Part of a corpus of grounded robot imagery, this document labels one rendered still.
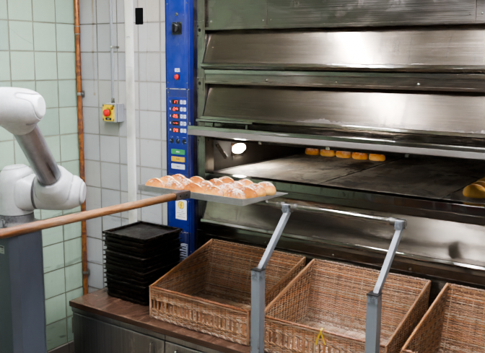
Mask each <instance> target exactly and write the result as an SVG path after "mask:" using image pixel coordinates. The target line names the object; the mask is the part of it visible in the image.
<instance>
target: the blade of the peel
mask: <svg viewBox="0 0 485 353"><path fill-rule="evenodd" d="M138 191H145V192H150V193H160V194H164V195H166V194H169V193H171V192H174V191H181V190H176V189H170V188H160V187H155V186H146V185H145V184H138ZM285 194H288V193H282V192H276V193H275V194H274V195H273V196H267V195H266V196H262V197H255V198H249V199H237V198H232V197H226V196H217V195H211V194H206V193H196V192H191V197H190V199H199V200H204V201H213V202H219V203H223V204H233V205H238V206H245V205H248V204H253V203H256V202H259V201H264V200H266V199H272V198H275V197H277V196H283V195H285Z"/></svg>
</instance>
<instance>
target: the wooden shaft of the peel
mask: <svg viewBox="0 0 485 353"><path fill-rule="evenodd" d="M176 198H177V196H176V194H175V193H169V194H166V195H162V196H155V197H151V198H148V199H142V200H138V201H132V202H128V203H124V204H117V205H114V206H107V207H103V208H100V209H93V210H89V211H85V212H80V213H76V214H69V215H66V216H62V217H55V218H51V219H45V220H41V221H37V222H31V223H27V224H23V225H17V226H13V227H7V228H3V229H0V239H3V238H6V237H12V236H16V235H22V234H25V233H29V232H35V231H38V230H44V229H48V228H52V227H57V226H61V225H67V224H71V223H75V222H81V221H84V220H88V219H94V218H97V217H103V216H107V215H110V214H116V213H119V212H125V211H129V210H132V209H138V208H142V207H145V206H151V205H155V204H161V203H165V202H169V201H174V200H176Z"/></svg>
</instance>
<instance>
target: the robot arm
mask: <svg viewBox="0 0 485 353"><path fill-rule="evenodd" d="M44 115H45V100H44V99H43V97H42V96H41V95H40V94H39V93H37V92H35V91H32V90H29V89H25V88H20V87H0V126H1V127H2V128H5V129H6V130H7V131H8V132H9V133H11V134H13V135H14V137H15V139H16V140H17V143H18V144H19V146H20V148H21V150H22V151H23V153H24V155H25V157H26V158H27V161H28V162H29V164H30V166H31V168H32V169H31V168H29V167H28V166H26V165H24V164H16V165H7V166H5V167H4V168H3V170H2V171H1V172H0V228H2V229H3V228H7V227H13V226H17V225H23V224H27V223H31V222H37V221H41V219H36V218H35V215H34V209H44V210H68V209H73V208H76V207H78V206H80V205H81V204H82V203H84V200H85V198H86V192H87V188H86V184H85V183H84V181H83V180H82V179H81V178H79V177H78V176H76V175H72V174H71V173H70V172H69V171H68V170H66V169H65V168H64V167H62V166H60V165H57V163H56V161H55V159H54V157H53V155H52V153H51V151H50V149H49V147H48V145H47V142H46V140H45V138H44V136H43V134H42V132H41V130H40V128H39V126H38V122H39V121H41V120H42V119H43V117H44ZM32 170H33V172H34V174H33V173H32Z"/></svg>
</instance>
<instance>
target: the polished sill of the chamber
mask: <svg viewBox="0 0 485 353"><path fill-rule="evenodd" d="M224 176H228V177H231V178H232V179H233V180H234V181H239V180H242V179H248V180H250V181H252V182H253V183H261V182H269V183H272V184H273V185H274V187H275V188H276V190H279V191H289V192H295V193H306V194H311V195H317V196H327V197H334V198H340V199H350V200H356V201H366V202H372V203H378V204H388V205H394V206H404V207H411V208H417V209H427V210H433V211H439V212H449V213H455V214H465V215H471V216H477V217H485V204H475V203H468V202H462V201H451V200H444V199H433V198H427V197H420V196H409V195H403V194H396V193H385V192H379V191H367V190H361V189H354V188H343V187H337V186H325V185H319V184H312V183H301V182H295V181H288V180H277V179H270V178H259V177H253V176H246V175H236V174H229V173H218V172H209V173H205V180H207V181H209V180H211V179H214V178H218V179H219V178H221V177H224Z"/></svg>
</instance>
